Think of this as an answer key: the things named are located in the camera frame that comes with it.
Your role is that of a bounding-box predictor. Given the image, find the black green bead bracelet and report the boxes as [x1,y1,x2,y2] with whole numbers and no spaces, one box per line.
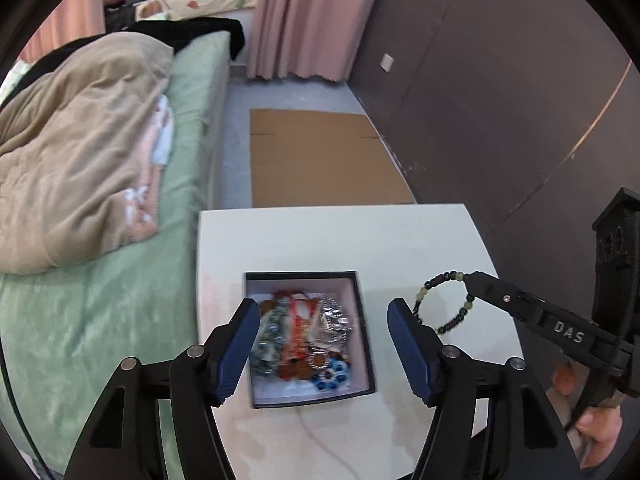
[410,270,476,336]

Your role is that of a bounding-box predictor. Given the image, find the silver chain bracelet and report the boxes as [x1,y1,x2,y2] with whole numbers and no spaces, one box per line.
[309,296,356,356]

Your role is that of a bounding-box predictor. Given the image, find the red string bracelet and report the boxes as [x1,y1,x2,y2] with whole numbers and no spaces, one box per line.
[282,289,327,361]

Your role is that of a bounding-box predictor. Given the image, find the black jewelry box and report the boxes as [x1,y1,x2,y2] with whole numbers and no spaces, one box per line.
[244,271,376,408]

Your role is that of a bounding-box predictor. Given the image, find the right hand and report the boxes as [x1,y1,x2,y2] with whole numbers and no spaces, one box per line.
[552,363,624,470]

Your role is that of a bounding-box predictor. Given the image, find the green bed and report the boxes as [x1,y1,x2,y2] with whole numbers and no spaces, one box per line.
[1,32,230,473]

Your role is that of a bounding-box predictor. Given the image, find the flattened cardboard sheet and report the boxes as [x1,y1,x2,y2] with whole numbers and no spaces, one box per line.
[250,108,414,208]

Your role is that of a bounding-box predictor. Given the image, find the beige blanket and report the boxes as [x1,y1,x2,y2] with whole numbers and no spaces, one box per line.
[1,32,174,274]

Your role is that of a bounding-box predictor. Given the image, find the black garment on bed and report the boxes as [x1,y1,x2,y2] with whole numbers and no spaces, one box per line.
[29,16,246,66]

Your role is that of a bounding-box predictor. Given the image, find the pink window curtain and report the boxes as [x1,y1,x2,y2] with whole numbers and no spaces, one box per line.
[18,0,105,63]

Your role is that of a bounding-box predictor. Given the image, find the floral pillow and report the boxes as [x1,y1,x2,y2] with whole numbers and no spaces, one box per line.
[134,0,258,22]

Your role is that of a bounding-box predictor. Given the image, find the black cable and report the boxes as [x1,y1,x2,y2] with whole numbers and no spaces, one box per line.
[562,238,634,430]

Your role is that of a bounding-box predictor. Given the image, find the brown wooden bead bracelet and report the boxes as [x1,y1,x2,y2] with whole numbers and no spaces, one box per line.
[259,288,321,382]

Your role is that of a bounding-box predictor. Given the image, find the blue white bead bracelet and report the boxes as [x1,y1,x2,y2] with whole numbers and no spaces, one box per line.
[311,353,352,394]

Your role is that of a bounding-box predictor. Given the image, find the black mounted camera box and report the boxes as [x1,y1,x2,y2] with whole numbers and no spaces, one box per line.
[592,188,639,342]

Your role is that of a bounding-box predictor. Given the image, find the white wall socket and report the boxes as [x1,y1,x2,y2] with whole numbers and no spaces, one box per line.
[380,54,394,73]

